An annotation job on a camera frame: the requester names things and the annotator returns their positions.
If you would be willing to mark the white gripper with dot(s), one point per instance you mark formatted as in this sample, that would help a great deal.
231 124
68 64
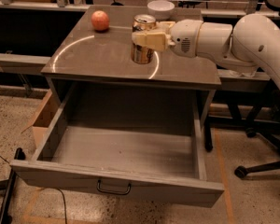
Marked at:
184 36

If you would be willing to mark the orange soda can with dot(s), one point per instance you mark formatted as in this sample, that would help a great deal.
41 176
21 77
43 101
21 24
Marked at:
142 22

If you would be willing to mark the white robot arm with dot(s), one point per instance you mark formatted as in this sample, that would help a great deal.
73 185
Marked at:
252 43

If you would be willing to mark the grey drawer cabinet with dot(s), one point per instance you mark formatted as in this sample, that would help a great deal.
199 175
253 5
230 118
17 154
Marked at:
111 100

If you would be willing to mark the open grey top drawer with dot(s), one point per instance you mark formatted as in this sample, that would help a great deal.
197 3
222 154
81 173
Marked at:
161 174

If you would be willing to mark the white bowl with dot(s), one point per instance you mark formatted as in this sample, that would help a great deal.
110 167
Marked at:
160 9

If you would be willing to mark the red apple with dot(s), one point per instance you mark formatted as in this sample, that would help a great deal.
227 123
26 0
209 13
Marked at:
100 20

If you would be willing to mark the cardboard box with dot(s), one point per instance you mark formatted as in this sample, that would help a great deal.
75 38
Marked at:
42 117

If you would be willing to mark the black stand leg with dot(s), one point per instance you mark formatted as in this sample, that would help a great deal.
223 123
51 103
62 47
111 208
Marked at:
5 217

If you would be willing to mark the black drawer handle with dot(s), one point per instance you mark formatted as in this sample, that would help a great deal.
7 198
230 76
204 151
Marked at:
113 190

